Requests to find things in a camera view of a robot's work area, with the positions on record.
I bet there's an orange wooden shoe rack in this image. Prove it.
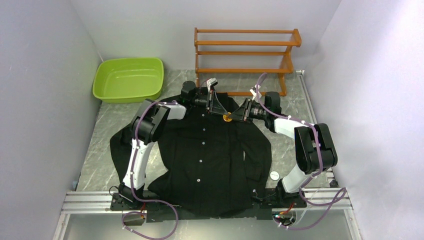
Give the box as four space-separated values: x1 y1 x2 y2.
193 27 302 96

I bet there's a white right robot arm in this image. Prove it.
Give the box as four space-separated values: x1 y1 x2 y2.
228 91 338 208

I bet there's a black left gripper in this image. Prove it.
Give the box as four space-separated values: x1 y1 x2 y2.
190 91 229 117

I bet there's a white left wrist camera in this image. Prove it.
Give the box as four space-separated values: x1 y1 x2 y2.
206 77 218 92

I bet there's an aluminium table edge rail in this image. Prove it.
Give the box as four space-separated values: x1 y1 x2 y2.
295 70 363 240

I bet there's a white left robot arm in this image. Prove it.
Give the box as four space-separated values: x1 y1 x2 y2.
109 78 229 210

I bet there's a white round brooch back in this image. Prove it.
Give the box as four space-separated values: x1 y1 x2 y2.
269 170 280 181

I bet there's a green plastic basin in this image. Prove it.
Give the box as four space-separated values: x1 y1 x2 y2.
92 57 164 104

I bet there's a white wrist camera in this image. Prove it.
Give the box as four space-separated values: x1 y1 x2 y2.
249 85 262 102
206 77 218 92

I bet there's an orange round brooch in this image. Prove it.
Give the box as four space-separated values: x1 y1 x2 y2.
222 112 233 122

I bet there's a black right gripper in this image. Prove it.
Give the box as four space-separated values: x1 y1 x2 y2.
227 98 269 124

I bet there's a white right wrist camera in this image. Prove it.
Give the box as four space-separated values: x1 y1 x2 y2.
249 85 262 102

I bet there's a black button shirt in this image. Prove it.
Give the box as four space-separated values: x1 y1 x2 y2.
109 92 273 218

